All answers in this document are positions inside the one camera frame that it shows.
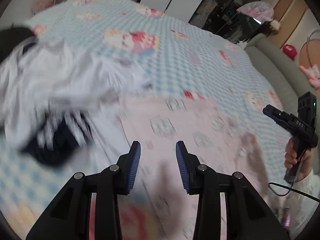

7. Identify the red plush toy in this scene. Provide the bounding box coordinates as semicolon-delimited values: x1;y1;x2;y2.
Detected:
282;44;298;60

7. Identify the person's right forearm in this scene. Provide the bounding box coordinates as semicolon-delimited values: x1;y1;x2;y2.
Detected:
296;167;320;200

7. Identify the pale pink plush toy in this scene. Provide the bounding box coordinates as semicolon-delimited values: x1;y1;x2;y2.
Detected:
34;0;52;10

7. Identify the navy striped garment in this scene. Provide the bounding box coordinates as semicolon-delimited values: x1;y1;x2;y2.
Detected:
20;110;93;167

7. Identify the pink rabbit plush toy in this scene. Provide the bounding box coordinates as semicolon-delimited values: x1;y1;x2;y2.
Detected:
299;65;320;89

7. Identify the pink frilly canopy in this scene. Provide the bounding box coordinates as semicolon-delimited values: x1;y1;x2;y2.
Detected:
236;0;274;22

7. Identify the pink printed garment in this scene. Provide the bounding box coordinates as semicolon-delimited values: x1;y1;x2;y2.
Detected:
100;96;278;240

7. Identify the black garment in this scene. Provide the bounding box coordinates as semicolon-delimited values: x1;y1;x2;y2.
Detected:
0;26;37;63

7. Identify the blue checked printed blanket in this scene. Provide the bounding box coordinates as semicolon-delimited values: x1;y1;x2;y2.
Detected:
0;0;300;240

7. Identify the black cable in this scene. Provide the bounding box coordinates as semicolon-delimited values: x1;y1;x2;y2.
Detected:
269;182;320;203

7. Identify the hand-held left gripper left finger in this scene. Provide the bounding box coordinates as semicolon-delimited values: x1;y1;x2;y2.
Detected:
25;141;141;240

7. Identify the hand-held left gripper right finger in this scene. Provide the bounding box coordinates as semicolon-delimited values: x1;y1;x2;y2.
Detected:
175;141;290;240

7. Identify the dark glass wardrobe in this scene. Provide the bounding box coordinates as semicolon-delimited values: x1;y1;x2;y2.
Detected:
189;0;264;43

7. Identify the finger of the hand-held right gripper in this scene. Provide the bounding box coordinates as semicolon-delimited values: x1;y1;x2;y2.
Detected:
267;104;293;122
262;107;292;130

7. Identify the person's right hand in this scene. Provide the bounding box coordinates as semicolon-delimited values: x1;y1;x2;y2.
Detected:
285;138;314;178

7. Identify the white garment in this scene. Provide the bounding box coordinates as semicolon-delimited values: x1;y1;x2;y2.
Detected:
0;39;153;160

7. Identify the grey upholstered headboard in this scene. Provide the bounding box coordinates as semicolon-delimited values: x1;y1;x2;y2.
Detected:
244;33;308;120

